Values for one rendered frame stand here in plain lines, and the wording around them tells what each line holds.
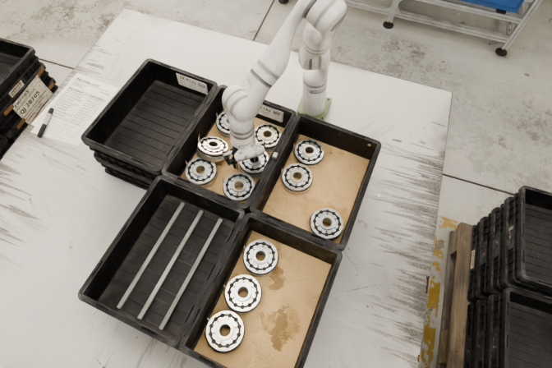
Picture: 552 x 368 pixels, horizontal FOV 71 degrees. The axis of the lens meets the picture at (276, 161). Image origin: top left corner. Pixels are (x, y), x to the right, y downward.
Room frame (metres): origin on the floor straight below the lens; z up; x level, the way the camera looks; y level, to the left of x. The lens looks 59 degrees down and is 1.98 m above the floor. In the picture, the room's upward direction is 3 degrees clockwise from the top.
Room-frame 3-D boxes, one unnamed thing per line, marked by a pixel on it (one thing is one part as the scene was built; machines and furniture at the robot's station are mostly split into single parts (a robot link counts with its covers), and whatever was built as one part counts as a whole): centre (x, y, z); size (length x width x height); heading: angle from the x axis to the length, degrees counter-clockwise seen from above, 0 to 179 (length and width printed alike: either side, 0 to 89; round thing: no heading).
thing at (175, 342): (0.31, 0.29, 0.92); 0.40 x 0.30 x 0.02; 159
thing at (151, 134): (0.79, 0.43, 0.87); 0.40 x 0.30 x 0.11; 159
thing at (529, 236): (0.55, -1.10, 0.37); 0.40 x 0.30 x 0.45; 165
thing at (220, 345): (0.13, 0.11, 0.86); 0.10 x 0.10 x 0.01
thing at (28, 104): (1.21, 1.25, 0.41); 0.31 x 0.02 x 0.16; 165
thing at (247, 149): (0.63, 0.10, 1.03); 0.11 x 0.09 x 0.06; 25
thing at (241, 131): (0.66, 0.11, 1.13); 0.09 x 0.07 x 0.15; 39
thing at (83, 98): (0.96, 0.83, 0.70); 0.33 x 0.23 x 0.01; 165
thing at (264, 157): (0.66, 0.07, 0.86); 0.10 x 0.10 x 0.01
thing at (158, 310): (0.31, 0.29, 0.87); 0.40 x 0.30 x 0.11; 159
